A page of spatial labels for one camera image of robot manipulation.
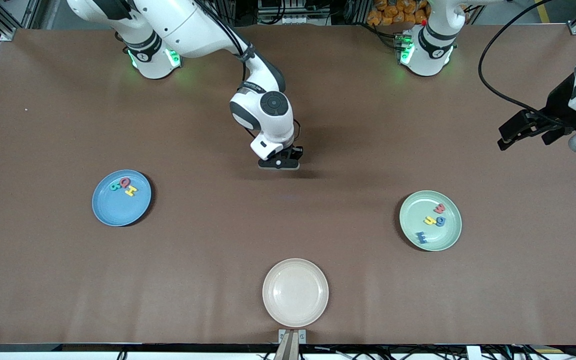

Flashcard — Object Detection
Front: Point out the orange mesh bag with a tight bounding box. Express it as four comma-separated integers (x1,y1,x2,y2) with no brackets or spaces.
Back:
366,0,431,27

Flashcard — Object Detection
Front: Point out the white socket box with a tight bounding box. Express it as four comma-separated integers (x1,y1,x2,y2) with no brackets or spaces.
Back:
257,0,332,26

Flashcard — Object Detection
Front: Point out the aluminium profile post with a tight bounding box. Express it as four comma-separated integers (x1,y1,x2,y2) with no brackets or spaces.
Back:
274,332,300,360

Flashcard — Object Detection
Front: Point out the beige plate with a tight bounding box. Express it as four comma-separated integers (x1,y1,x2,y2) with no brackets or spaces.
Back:
262,258,330,329

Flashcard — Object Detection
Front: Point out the green plate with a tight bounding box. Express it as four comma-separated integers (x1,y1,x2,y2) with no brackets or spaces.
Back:
399,190,463,252

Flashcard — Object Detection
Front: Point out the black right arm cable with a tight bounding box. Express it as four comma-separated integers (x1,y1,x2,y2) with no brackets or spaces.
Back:
193,0,303,147

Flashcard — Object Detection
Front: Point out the metal table edge bracket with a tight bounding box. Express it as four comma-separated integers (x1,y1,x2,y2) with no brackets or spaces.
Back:
278,328,307,345

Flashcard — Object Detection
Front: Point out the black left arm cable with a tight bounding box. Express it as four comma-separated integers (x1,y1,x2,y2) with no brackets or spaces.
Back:
477,0,576,126

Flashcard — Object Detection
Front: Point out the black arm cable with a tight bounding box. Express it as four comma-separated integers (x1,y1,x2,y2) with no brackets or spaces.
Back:
477,0,576,126
193,0,303,147

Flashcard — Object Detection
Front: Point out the blue plate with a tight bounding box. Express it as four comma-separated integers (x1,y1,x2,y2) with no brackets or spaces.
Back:
91,169,152,227

